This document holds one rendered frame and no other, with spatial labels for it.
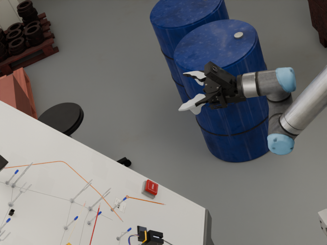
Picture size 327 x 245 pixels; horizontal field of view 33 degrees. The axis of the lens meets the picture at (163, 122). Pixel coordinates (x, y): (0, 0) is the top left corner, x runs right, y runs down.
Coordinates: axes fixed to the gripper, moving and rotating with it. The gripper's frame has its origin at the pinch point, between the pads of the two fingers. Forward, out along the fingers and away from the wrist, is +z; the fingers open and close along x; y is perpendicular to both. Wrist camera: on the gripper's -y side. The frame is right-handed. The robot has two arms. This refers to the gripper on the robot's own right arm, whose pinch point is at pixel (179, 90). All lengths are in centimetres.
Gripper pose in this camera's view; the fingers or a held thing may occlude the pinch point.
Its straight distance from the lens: 172.0
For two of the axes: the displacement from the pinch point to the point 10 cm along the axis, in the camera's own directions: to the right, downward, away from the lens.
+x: 1.2, -7.9, 6.0
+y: 3.3, 6.0, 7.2
